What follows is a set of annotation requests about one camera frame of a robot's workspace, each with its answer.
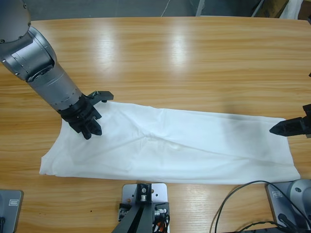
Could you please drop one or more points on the brown cardboard box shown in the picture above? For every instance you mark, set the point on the brown cardboard box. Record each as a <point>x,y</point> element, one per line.
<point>269,8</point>

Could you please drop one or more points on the white metal leg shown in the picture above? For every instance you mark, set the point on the white metal leg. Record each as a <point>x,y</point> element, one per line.
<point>199,8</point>

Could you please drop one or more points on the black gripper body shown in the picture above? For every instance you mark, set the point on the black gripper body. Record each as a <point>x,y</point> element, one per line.
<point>80,114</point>
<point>308,123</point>

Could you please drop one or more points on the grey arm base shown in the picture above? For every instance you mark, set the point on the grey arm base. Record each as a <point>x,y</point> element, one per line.
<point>9,218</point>
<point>277,206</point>

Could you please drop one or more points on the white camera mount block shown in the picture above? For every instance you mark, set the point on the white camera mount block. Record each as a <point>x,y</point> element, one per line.
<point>159,191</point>

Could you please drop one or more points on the white t-shirt with black logo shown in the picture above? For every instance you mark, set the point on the white t-shirt with black logo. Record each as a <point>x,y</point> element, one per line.
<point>170,145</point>

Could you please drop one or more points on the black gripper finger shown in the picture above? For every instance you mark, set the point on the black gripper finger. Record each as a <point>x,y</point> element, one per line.
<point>289,127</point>
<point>95,128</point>
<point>87,134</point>

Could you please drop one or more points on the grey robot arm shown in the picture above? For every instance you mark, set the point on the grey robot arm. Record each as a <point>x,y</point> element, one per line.
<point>36,60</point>

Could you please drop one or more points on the silver round connector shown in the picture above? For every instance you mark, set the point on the silver round connector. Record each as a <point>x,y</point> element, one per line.
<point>159,213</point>
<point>122,213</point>

